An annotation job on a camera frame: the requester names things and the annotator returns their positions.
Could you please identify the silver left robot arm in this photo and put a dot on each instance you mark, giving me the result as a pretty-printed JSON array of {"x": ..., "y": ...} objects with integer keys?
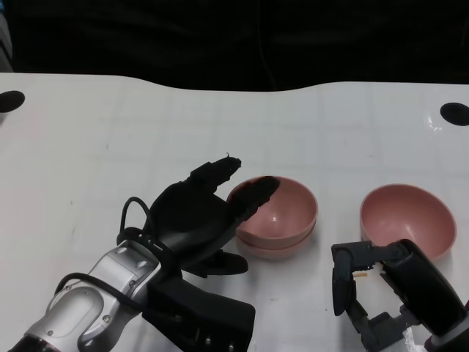
[{"x": 84, "y": 308}]

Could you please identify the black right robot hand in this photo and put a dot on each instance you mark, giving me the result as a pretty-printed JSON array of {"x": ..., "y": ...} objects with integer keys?
[{"x": 421, "y": 286}]

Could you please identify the black table grommet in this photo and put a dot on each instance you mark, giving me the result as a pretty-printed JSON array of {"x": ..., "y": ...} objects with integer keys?
[
  {"x": 11, "y": 101},
  {"x": 454, "y": 114}
]

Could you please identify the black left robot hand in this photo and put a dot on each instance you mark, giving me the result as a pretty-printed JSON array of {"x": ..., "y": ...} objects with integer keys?
[{"x": 190, "y": 220}]

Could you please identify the thin orange scrap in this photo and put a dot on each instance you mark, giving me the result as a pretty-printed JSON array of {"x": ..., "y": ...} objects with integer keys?
[{"x": 361, "y": 274}]

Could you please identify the pink bowl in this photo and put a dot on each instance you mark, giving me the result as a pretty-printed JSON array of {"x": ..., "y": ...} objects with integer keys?
[
  {"x": 289, "y": 209},
  {"x": 406, "y": 212},
  {"x": 278, "y": 252}
]

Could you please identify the black cloth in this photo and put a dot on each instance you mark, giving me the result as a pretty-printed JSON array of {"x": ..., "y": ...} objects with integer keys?
[{"x": 220, "y": 40}]

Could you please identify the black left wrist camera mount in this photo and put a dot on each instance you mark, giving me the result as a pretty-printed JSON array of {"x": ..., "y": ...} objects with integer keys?
[{"x": 205, "y": 315}]

